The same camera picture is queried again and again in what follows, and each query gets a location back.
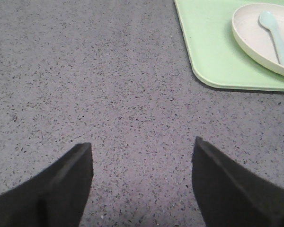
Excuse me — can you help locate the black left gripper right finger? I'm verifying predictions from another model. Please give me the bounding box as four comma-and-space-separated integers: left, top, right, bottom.
192, 137, 284, 227

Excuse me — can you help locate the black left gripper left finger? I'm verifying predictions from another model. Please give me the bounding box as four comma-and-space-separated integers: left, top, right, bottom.
0, 143, 93, 227

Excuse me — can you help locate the cream round plate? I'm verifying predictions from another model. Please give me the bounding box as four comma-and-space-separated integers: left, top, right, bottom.
231, 3, 284, 76

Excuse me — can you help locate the light green plastic tray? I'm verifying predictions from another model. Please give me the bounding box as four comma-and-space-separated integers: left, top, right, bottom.
175, 0, 284, 92

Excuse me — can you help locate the light blue plastic spoon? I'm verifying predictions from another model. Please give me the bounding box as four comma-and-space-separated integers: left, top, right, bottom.
258, 11, 284, 66

